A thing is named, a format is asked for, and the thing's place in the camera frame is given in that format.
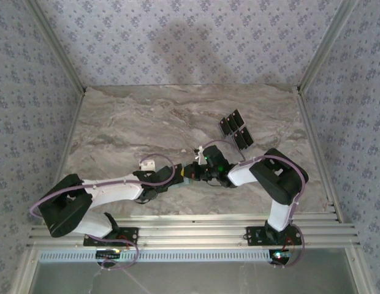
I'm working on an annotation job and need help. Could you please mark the black credit card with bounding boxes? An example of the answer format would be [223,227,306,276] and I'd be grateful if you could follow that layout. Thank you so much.
[238,126,255,146]
[232,110,245,128]
[232,130,248,151]
[218,118,233,138]
[225,113,239,132]

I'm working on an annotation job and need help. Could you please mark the aluminium front rails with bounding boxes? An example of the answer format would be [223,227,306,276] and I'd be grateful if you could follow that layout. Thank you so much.
[26,213,362,249]

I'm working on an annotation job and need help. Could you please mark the controller circuit board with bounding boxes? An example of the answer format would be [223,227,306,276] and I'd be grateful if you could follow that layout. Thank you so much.
[268,249,294,266]
[96,249,122,260]

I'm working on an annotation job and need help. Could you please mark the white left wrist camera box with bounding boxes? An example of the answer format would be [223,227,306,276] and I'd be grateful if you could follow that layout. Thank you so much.
[140,157,156,171]

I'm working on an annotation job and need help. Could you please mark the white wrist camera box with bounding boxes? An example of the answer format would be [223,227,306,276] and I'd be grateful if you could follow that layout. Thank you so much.
[192,146,207,164]
[140,157,156,171]

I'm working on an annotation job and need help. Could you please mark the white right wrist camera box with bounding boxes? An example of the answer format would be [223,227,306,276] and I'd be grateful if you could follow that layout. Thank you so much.
[192,146,207,164]

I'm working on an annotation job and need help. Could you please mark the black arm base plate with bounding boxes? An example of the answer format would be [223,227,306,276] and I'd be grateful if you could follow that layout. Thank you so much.
[245,225,303,247]
[83,225,140,247]

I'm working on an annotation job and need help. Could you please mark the grey slotted cable duct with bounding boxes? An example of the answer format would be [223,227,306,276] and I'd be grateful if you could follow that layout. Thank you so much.
[39,248,272,263]

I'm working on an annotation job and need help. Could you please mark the aluminium table side rail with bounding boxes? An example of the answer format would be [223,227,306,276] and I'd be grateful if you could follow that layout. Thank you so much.
[9,87,88,294]
[292,85,344,223]

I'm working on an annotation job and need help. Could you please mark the aluminium frame post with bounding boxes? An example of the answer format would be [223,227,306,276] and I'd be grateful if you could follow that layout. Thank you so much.
[24,0,88,94]
[298,0,361,91]

